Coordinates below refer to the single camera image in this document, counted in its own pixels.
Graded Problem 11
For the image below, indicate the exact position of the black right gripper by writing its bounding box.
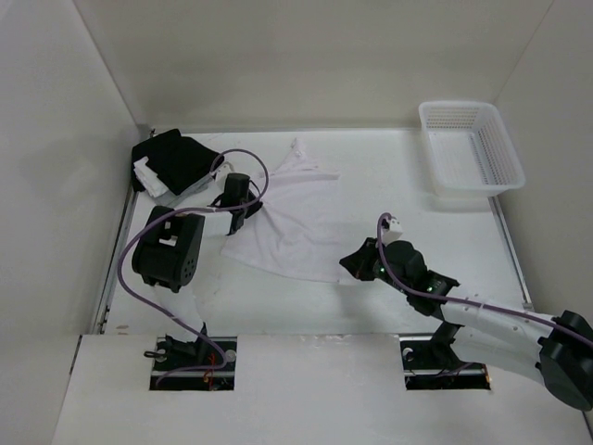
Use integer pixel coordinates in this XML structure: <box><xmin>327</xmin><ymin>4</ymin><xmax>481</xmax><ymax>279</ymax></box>
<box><xmin>339</xmin><ymin>236</ymin><xmax>411</xmax><ymax>295</ymax></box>

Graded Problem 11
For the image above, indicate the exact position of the white tank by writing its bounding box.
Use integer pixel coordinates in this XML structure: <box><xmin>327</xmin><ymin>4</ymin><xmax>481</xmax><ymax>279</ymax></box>
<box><xmin>221</xmin><ymin>139</ymin><xmax>346</xmax><ymax>284</ymax></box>
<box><xmin>132</xmin><ymin>157</ymin><xmax>169</xmax><ymax>197</ymax></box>

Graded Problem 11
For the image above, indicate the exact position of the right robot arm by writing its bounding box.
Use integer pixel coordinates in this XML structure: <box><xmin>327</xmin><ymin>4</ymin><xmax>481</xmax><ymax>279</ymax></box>
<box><xmin>339</xmin><ymin>238</ymin><xmax>592</xmax><ymax>412</ymax></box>

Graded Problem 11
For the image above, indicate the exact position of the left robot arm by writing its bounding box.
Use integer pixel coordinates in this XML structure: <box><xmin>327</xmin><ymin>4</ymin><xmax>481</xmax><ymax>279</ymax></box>
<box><xmin>132</xmin><ymin>172</ymin><xmax>262</xmax><ymax>370</ymax></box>

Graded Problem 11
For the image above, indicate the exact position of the folded grey tank top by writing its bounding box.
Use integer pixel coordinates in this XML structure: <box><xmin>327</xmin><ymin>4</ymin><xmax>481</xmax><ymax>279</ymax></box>
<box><xmin>155</xmin><ymin>174</ymin><xmax>216</xmax><ymax>208</ymax></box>

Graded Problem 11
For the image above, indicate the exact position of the folded white tank top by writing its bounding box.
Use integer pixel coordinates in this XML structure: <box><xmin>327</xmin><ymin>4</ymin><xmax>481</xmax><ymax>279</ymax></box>
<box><xmin>132</xmin><ymin>157</ymin><xmax>169</xmax><ymax>197</ymax></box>

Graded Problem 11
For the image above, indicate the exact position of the white plastic basket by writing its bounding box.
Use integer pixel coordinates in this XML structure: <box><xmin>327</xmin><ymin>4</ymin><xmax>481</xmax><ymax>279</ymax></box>
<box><xmin>418</xmin><ymin>100</ymin><xmax>525</xmax><ymax>198</ymax></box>

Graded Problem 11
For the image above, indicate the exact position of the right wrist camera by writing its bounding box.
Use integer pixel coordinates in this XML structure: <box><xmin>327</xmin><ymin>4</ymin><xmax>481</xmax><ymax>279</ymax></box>
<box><xmin>380</xmin><ymin>217</ymin><xmax>403</xmax><ymax>246</ymax></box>

